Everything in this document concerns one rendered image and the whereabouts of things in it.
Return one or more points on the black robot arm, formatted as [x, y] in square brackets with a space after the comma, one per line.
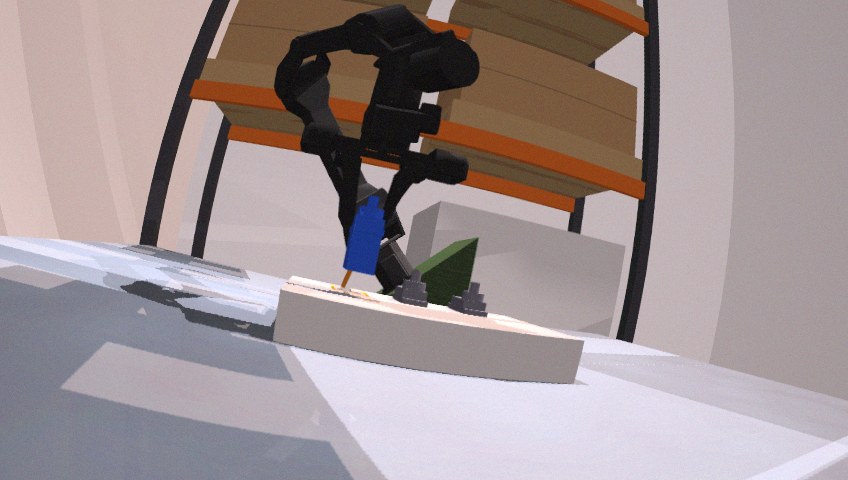
[413, 59]

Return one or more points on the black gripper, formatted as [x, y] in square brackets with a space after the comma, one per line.
[440, 165]

